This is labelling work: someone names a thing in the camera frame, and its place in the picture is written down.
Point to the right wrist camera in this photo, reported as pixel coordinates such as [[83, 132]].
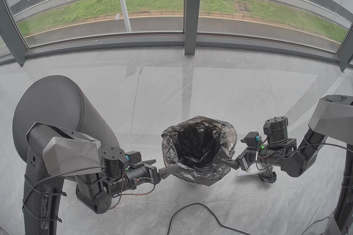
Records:
[[252, 138]]

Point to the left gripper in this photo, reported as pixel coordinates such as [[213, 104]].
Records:
[[140, 176]]

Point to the dark grey round chair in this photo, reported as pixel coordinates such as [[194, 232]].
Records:
[[52, 101]]

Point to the window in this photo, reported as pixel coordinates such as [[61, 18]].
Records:
[[190, 8]]

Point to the black plastic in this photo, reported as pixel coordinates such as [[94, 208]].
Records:
[[269, 177]]

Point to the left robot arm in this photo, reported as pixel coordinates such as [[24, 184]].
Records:
[[63, 151]]

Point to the black plastic bag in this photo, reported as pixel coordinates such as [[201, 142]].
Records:
[[193, 145]]

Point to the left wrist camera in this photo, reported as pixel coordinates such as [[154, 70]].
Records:
[[135, 158]]

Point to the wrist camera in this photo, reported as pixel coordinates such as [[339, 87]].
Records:
[[135, 158], [252, 138]]

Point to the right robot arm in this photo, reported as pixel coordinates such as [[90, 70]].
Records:
[[331, 112]]

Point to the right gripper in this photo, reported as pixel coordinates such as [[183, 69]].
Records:
[[251, 159]]

